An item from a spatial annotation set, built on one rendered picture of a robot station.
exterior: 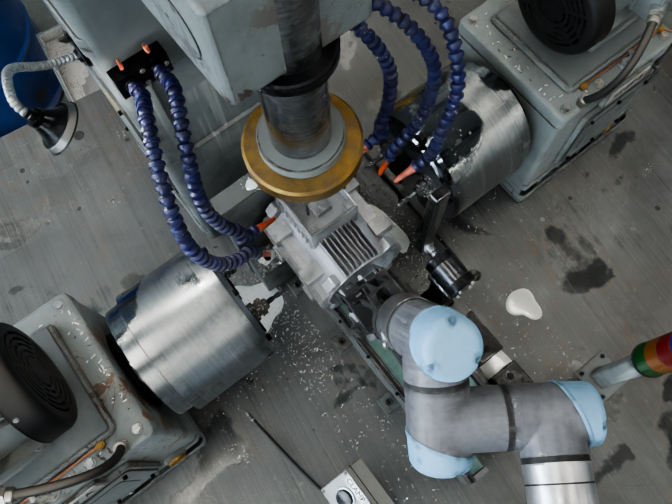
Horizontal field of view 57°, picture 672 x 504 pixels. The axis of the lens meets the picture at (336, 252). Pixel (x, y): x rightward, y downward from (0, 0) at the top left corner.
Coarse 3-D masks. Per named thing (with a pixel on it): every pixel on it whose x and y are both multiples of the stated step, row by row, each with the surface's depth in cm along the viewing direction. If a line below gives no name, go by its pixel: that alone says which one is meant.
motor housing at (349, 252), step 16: (352, 192) 117; (368, 208) 116; (272, 224) 117; (288, 224) 115; (352, 224) 113; (288, 240) 115; (304, 240) 113; (336, 240) 110; (352, 240) 111; (368, 240) 110; (288, 256) 116; (304, 256) 113; (320, 256) 112; (336, 256) 109; (352, 256) 110; (368, 256) 109; (384, 256) 121; (336, 272) 110; (352, 272) 109; (368, 272) 124; (320, 288) 113; (320, 304) 115
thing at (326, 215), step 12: (288, 204) 111; (312, 204) 110; (324, 204) 109; (336, 204) 111; (288, 216) 111; (300, 216) 111; (312, 216) 110; (324, 216) 110; (336, 216) 110; (348, 216) 109; (300, 228) 110; (324, 228) 106; (336, 228) 110; (312, 240) 107
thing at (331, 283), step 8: (272, 208) 114; (280, 208) 114; (272, 216) 114; (384, 240) 111; (392, 240) 112; (384, 248) 111; (392, 248) 113; (392, 264) 124; (328, 280) 109; (336, 280) 110; (328, 288) 110; (336, 288) 110; (336, 304) 121
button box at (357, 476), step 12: (348, 468) 100; (360, 468) 102; (336, 480) 101; (348, 480) 99; (360, 480) 100; (372, 480) 102; (324, 492) 102; (336, 492) 101; (360, 492) 98; (372, 492) 100; (384, 492) 101
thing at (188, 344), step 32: (128, 288) 108; (160, 288) 103; (192, 288) 102; (224, 288) 102; (128, 320) 101; (160, 320) 100; (192, 320) 100; (224, 320) 101; (256, 320) 110; (128, 352) 100; (160, 352) 99; (192, 352) 100; (224, 352) 102; (256, 352) 106; (160, 384) 101; (192, 384) 102; (224, 384) 107
